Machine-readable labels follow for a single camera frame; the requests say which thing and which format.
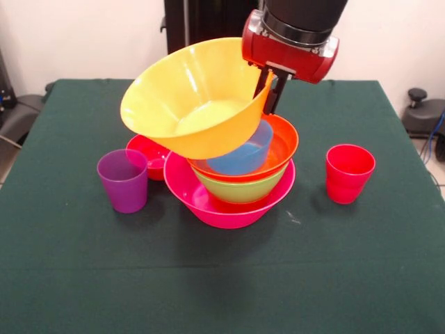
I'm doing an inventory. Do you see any large pink bowl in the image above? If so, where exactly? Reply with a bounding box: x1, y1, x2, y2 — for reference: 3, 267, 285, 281
163, 151, 296, 230

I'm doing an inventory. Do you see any wide red-orange bowl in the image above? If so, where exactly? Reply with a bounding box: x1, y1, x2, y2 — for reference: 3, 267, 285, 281
186, 113, 300, 184

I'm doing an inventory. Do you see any small crimson bowl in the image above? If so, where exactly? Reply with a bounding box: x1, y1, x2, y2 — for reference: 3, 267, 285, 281
125, 134, 171, 182

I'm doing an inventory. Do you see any black pedestal leg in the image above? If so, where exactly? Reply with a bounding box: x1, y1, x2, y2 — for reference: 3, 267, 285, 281
401, 87, 445, 140

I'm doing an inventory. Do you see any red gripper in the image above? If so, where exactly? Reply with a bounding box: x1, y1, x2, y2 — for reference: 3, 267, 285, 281
241, 9, 340, 116

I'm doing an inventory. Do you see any crimson cup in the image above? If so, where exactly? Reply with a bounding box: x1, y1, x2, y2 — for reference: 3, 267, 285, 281
325, 143, 376, 205

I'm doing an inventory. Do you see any purple cup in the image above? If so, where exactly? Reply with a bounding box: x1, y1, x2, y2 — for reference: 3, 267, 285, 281
97, 148, 149, 214

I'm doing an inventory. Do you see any black computer case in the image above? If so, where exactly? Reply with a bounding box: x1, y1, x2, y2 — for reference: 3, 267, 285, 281
0, 48, 17, 112

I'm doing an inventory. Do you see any green bowl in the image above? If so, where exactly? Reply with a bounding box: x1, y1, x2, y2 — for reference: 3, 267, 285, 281
192, 162, 290, 205

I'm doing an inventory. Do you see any dark green tablecloth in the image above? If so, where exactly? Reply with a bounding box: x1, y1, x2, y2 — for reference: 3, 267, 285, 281
0, 79, 445, 334

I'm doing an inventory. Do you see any blue bowl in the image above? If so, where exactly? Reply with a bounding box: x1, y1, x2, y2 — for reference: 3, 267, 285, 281
207, 120, 274, 176

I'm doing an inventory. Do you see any large orange bowl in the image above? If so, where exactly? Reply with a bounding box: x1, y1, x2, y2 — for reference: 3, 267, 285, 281
120, 37, 275, 159

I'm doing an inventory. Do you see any blue floor cable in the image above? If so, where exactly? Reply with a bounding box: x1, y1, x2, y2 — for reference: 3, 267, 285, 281
420, 110, 445, 164

